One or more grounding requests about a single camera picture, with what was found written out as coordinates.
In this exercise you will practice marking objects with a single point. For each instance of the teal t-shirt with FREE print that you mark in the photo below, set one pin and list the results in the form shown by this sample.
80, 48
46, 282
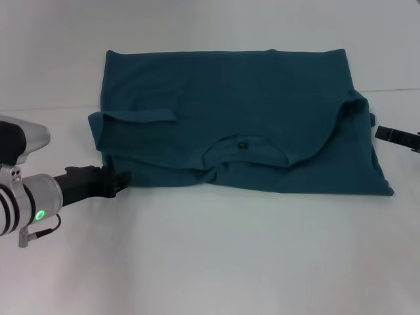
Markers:
236, 108

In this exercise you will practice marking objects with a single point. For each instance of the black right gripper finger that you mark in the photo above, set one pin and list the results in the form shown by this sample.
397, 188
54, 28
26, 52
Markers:
393, 135

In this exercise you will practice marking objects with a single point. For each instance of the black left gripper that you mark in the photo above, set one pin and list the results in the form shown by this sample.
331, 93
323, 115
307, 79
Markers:
82, 185

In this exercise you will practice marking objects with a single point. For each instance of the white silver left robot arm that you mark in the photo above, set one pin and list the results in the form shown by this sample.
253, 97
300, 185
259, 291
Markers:
29, 203

